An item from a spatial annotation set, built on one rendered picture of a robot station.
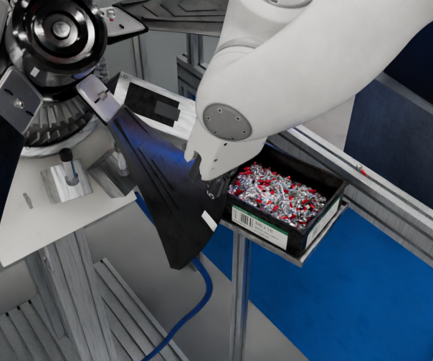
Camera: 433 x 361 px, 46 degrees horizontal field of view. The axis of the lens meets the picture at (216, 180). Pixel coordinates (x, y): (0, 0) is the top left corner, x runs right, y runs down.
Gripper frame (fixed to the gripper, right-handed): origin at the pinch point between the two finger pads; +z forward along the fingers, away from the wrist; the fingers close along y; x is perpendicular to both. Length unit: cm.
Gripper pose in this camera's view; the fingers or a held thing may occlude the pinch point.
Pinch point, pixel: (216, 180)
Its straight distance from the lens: 71.6
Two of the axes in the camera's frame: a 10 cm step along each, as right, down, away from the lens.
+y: -7.8, 4.2, -4.6
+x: 5.9, 7.2, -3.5
